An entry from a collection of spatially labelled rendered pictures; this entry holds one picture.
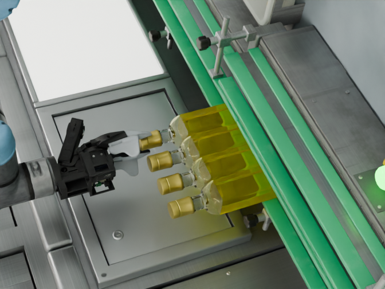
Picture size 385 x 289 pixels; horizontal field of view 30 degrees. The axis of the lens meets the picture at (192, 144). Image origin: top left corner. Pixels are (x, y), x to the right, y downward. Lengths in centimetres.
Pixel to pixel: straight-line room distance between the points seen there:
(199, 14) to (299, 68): 34
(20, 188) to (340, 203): 59
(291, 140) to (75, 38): 71
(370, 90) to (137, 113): 56
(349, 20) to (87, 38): 70
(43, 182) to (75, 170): 7
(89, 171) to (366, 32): 59
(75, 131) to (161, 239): 28
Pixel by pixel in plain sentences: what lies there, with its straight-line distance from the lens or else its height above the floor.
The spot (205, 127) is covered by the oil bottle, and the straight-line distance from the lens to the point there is 148.
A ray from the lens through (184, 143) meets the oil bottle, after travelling 145.
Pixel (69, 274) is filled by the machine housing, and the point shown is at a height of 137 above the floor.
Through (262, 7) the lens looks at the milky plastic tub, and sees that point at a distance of 161.
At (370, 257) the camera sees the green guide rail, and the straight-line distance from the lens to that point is 126.
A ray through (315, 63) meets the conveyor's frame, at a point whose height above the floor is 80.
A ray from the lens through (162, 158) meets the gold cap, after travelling 144.
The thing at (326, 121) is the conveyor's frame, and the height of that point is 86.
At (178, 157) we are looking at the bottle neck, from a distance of 145.
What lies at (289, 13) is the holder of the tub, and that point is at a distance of 158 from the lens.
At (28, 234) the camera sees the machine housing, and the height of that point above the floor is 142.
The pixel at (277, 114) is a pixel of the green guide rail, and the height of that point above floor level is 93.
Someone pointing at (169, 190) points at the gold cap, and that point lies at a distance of 141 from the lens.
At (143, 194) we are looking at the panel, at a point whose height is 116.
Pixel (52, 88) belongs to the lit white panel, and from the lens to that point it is 173.
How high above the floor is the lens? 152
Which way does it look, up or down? 18 degrees down
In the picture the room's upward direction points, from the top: 105 degrees counter-clockwise
